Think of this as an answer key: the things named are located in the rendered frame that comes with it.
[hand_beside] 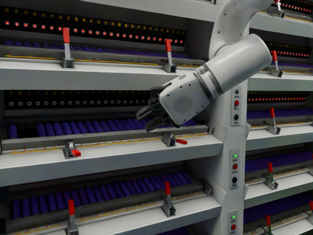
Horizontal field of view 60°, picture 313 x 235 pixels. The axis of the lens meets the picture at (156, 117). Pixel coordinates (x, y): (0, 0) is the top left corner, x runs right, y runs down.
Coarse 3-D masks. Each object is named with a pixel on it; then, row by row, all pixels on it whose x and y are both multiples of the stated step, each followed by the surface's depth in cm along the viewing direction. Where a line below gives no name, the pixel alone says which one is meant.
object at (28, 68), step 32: (32, 32) 69; (64, 32) 60; (96, 32) 77; (128, 32) 81; (160, 32) 86; (0, 64) 54; (32, 64) 58; (64, 64) 59; (96, 64) 66; (128, 64) 70; (160, 64) 77; (192, 64) 82
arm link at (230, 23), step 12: (228, 0) 59; (240, 0) 55; (252, 0) 54; (264, 0) 54; (228, 12) 62; (240, 12) 60; (252, 12) 58; (216, 24) 66; (228, 24) 65; (240, 24) 66; (216, 36) 68; (228, 36) 67; (240, 36) 68; (216, 48) 67
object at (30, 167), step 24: (192, 120) 93; (216, 120) 84; (0, 144) 59; (120, 144) 70; (144, 144) 73; (192, 144) 77; (216, 144) 81; (0, 168) 54; (24, 168) 56; (48, 168) 59; (72, 168) 62; (96, 168) 65; (120, 168) 68
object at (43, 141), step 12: (108, 132) 70; (120, 132) 71; (132, 132) 72; (144, 132) 74; (156, 132) 76; (180, 132) 80; (192, 132) 82; (12, 144) 58; (24, 144) 60; (36, 144) 61; (48, 144) 62; (60, 144) 64; (108, 144) 68
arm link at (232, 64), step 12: (252, 36) 60; (228, 48) 62; (240, 48) 60; (252, 48) 59; (264, 48) 58; (216, 60) 61; (228, 60) 60; (240, 60) 59; (252, 60) 59; (264, 60) 59; (216, 72) 60; (228, 72) 60; (240, 72) 60; (252, 72) 61; (228, 84) 61
